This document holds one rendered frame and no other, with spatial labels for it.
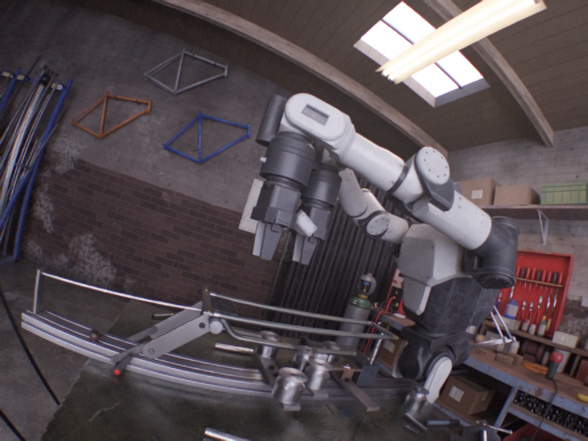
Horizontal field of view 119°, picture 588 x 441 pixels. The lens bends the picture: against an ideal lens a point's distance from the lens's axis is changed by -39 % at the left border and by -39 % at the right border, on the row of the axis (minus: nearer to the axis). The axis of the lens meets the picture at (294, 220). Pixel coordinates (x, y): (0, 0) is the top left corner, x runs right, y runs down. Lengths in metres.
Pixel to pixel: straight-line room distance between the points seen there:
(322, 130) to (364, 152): 0.09
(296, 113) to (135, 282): 3.02
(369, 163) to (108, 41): 3.79
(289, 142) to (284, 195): 0.09
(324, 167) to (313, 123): 0.16
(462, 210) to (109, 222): 3.18
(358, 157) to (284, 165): 0.13
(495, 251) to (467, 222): 0.11
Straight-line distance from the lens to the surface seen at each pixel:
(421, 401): 0.73
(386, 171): 0.52
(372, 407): 0.58
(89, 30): 4.29
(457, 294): 0.79
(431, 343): 0.85
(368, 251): 3.33
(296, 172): 0.47
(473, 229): 0.61
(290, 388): 0.48
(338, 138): 0.48
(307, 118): 0.48
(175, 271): 3.23
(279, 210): 0.44
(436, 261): 0.75
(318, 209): 0.59
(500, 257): 0.67
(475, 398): 1.91
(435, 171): 0.54
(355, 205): 0.75
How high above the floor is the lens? 1.18
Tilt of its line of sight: 4 degrees up
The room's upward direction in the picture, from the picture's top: 17 degrees clockwise
